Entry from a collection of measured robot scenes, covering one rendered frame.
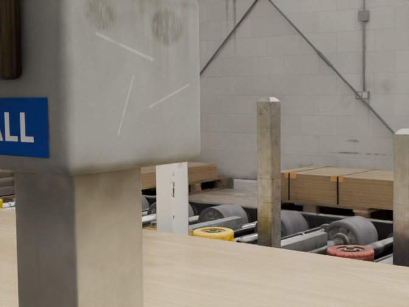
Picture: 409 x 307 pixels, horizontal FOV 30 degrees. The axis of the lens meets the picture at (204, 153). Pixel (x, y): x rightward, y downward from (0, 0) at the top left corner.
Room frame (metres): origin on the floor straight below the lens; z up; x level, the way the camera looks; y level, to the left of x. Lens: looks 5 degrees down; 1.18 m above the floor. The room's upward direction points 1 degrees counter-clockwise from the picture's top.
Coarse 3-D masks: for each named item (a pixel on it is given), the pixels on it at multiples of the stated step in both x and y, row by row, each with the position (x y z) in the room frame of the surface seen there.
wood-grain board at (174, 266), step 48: (0, 240) 1.44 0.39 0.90; (144, 240) 1.42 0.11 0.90; (192, 240) 1.41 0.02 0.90; (0, 288) 1.07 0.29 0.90; (144, 288) 1.07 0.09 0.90; (192, 288) 1.06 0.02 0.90; (240, 288) 1.06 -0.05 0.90; (288, 288) 1.06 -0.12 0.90; (336, 288) 1.05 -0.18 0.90; (384, 288) 1.05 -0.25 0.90
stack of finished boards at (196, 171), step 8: (144, 168) 8.66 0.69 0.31; (152, 168) 8.65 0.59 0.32; (192, 168) 8.79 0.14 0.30; (200, 168) 8.89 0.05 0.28; (208, 168) 9.01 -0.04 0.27; (216, 168) 9.15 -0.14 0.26; (144, 176) 8.12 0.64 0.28; (152, 176) 8.22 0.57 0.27; (192, 176) 8.77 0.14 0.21; (200, 176) 8.88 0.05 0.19; (208, 176) 9.01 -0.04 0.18; (216, 176) 9.14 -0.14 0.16; (144, 184) 8.11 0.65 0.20; (152, 184) 8.21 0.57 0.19
